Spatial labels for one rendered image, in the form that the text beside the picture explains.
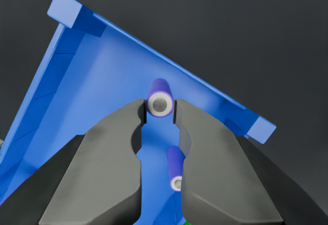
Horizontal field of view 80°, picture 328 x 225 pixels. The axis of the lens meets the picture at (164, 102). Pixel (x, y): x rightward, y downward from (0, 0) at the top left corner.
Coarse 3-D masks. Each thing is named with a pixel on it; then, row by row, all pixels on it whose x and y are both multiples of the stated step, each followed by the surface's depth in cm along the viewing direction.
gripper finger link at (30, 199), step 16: (48, 160) 7; (64, 160) 7; (32, 176) 7; (48, 176) 7; (16, 192) 6; (32, 192) 6; (48, 192) 6; (0, 208) 6; (16, 208) 6; (32, 208) 6; (0, 224) 5; (16, 224) 5; (32, 224) 5
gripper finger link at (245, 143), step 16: (240, 144) 8; (256, 160) 8; (272, 176) 7; (288, 176) 7; (272, 192) 6; (288, 192) 6; (304, 192) 6; (288, 208) 6; (304, 208) 6; (320, 208) 6; (288, 224) 5; (304, 224) 5; (320, 224) 5
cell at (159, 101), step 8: (160, 80) 17; (152, 88) 14; (160, 88) 13; (168, 88) 14; (152, 96) 12; (160, 96) 12; (168, 96) 12; (152, 104) 12; (160, 104) 12; (168, 104) 12; (152, 112) 13; (160, 112) 13; (168, 112) 13
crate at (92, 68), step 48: (48, 48) 17; (96, 48) 22; (144, 48) 17; (48, 96) 22; (96, 96) 23; (144, 96) 23; (192, 96) 24; (48, 144) 24; (144, 144) 25; (0, 192) 24; (144, 192) 26
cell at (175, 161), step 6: (168, 150) 24; (174, 150) 24; (180, 150) 25; (168, 156) 23; (174, 156) 22; (180, 156) 23; (168, 162) 22; (174, 162) 21; (180, 162) 21; (168, 168) 21; (174, 168) 20; (180, 168) 20; (174, 174) 19; (180, 174) 19; (174, 180) 19; (180, 180) 19; (174, 186) 19; (180, 186) 19
